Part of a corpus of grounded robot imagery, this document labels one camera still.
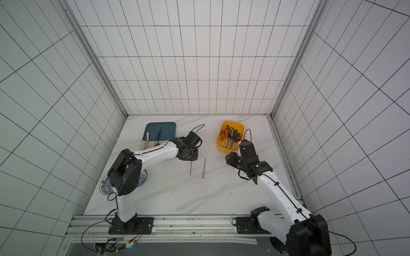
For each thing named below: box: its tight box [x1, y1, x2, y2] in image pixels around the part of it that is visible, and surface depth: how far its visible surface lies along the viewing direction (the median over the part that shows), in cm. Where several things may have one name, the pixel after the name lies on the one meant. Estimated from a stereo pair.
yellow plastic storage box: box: [215, 120, 246, 154], surface depth 108 cm
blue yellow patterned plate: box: [99, 174, 114, 196], surface depth 84 cm
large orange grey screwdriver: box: [224, 125, 230, 149], surface depth 108 cm
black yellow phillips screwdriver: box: [229, 126, 235, 150], surface depth 106 cm
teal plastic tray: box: [142, 122, 177, 142], surface depth 112 cm
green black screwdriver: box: [233, 129, 239, 143], surface depth 106 cm
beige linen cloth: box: [139, 140, 166, 151], surface depth 105 cm
